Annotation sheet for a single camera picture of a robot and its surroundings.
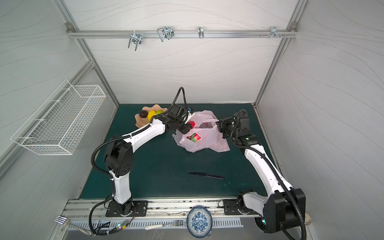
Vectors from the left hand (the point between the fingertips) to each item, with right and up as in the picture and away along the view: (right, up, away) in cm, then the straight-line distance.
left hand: (191, 124), depth 91 cm
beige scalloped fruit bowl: (-38, +1, +17) cm, 41 cm away
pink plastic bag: (+9, -5, -11) cm, 15 cm away
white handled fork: (-7, -46, -21) cm, 51 cm away
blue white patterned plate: (+5, -46, -21) cm, 51 cm away
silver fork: (-58, -45, -22) cm, 77 cm away
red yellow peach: (0, +1, -1) cm, 1 cm away
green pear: (-24, +8, +16) cm, 30 cm away
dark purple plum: (-35, +6, +16) cm, 39 cm away
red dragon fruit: (+2, -9, +2) cm, 9 cm away
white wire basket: (-61, +1, -23) cm, 65 cm away
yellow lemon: (-30, +6, +17) cm, 35 cm away
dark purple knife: (+13, -30, -7) cm, 33 cm away
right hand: (+14, +5, -13) cm, 20 cm away
